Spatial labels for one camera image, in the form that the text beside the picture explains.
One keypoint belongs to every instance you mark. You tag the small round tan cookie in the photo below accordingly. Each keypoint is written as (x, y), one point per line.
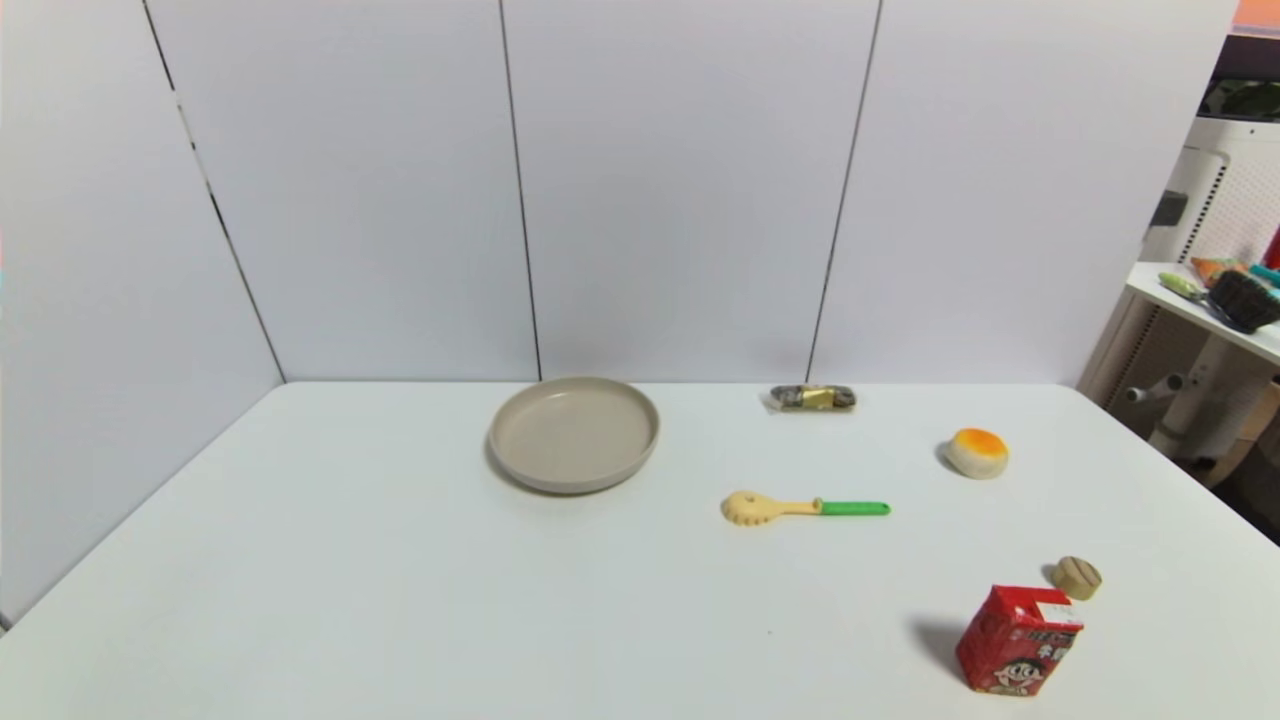
(1077, 578)

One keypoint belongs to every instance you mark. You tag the beige round plate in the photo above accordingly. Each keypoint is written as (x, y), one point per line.
(573, 435)

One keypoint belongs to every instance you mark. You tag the green toy vegetable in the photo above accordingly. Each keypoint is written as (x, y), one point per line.
(1182, 286)

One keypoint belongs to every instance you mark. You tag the white bun with orange top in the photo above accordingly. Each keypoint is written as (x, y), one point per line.
(977, 455)

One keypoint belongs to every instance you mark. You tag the orange toy food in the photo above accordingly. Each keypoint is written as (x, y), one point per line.
(1215, 268)

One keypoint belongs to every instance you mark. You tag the white side table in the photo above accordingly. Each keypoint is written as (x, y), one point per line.
(1160, 287)

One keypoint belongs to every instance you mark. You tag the red milk carton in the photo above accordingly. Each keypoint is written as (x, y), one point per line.
(1015, 645)

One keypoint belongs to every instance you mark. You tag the teal toy item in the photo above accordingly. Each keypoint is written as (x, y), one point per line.
(1266, 275)

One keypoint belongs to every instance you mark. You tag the clear wrapped snack packet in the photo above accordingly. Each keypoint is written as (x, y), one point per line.
(814, 398)

